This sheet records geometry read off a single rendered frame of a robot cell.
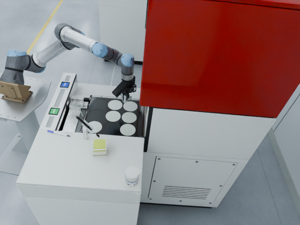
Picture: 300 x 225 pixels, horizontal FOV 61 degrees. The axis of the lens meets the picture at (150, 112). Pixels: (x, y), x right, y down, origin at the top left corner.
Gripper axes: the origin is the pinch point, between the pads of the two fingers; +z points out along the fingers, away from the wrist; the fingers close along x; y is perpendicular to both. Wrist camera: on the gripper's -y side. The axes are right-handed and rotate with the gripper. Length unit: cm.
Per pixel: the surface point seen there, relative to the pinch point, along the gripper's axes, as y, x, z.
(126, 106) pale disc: 3.8, 1.7, 7.3
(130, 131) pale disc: -8.0, -18.6, 7.3
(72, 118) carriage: -31.2, 13.5, 9.3
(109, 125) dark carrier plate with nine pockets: -16.0, -6.6, 7.4
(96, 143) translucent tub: -34.4, -23.3, -6.0
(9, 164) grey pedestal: -77, 70, 96
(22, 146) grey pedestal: -61, 74, 84
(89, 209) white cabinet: -51, -39, 27
